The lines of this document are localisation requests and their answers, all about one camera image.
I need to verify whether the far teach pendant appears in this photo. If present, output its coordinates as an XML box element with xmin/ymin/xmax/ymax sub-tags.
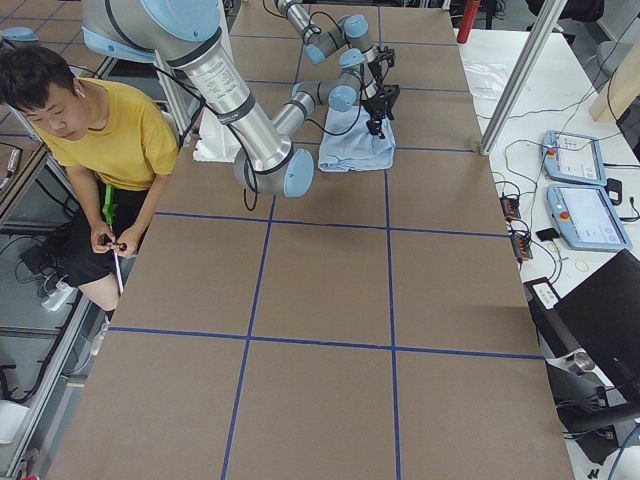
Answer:
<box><xmin>542</xmin><ymin>130</ymin><xmax>607</xmax><ymax>187</ymax></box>

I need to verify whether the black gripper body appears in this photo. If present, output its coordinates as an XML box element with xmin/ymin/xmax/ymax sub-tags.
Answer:
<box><xmin>362</xmin><ymin>91</ymin><xmax>387</xmax><ymax>121</ymax></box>

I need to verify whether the red cylinder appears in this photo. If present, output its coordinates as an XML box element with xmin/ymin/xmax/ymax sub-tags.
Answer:
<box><xmin>456</xmin><ymin>0</ymin><xmax>481</xmax><ymax>44</ymax></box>

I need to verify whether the person in yellow shirt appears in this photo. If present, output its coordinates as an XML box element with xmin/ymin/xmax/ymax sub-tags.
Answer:
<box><xmin>1</xmin><ymin>45</ymin><xmax>179</xmax><ymax>313</ymax></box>

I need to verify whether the white power strip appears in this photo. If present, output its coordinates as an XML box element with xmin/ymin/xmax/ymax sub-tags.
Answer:
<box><xmin>41</xmin><ymin>280</ymin><xmax>77</xmax><ymax>312</ymax></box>

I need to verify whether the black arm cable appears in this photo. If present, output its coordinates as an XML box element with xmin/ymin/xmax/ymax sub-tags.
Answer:
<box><xmin>154</xmin><ymin>64</ymin><xmax>371</xmax><ymax>211</ymax></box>

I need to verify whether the aluminium frame post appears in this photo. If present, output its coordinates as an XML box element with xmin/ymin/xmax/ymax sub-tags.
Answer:
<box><xmin>478</xmin><ymin>0</ymin><xmax>567</xmax><ymax>156</ymax></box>

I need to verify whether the clear plastic bag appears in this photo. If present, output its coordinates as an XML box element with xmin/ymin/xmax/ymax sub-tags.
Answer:
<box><xmin>463</xmin><ymin>60</ymin><xmax>509</xmax><ymax>101</ymax></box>

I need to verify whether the light blue button shirt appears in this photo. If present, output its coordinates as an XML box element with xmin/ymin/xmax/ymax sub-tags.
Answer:
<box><xmin>318</xmin><ymin>106</ymin><xmax>396</xmax><ymax>173</ymax></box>

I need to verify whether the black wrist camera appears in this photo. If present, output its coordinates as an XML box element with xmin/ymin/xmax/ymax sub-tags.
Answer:
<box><xmin>375</xmin><ymin>45</ymin><xmax>395</xmax><ymax>69</ymax></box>
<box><xmin>379</xmin><ymin>84</ymin><xmax>401</xmax><ymax>121</ymax></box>

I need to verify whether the near teach pendant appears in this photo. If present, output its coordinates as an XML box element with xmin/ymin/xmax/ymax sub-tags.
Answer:
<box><xmin>546</xmin><ymin>183</ymin><xmax>633</xmax><ymax>252</ymax></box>

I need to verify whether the orange electronics board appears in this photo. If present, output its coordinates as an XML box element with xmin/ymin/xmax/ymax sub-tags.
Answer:
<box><xmin>510</xmin><ymin>230</ymin><xmax>533</xmax><ymax>263</ymax></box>
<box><xmin>499</xmin><ymin>196</ymin><xmax>522</xmax><ymax>221</ymax></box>

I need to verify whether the black monitor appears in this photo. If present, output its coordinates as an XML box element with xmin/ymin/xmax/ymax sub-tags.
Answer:
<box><xmin>524</xmin><ymin>249</ymin><xmax>639</xmax><ymax>399</ymax></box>

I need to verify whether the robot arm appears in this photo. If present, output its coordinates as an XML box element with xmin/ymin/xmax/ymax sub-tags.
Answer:
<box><xmin>274</xmin><ymin>0</ymin><xmax>377</xmax><ymax>65</ymax></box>
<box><xmin>82</xmin><ymin>0</ymin><xmax>400</xmax><ymax>197</ymax></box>

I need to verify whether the teach pendant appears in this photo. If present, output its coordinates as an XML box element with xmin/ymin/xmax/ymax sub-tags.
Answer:
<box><xmin>546</xmin><ymin>183</ymin><xmax>633</xmax><ymax>252</ymax></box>
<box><xmin>542</xmin><ymin>130</ymin><xmax>607</xmax><ymax>187</ymax></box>

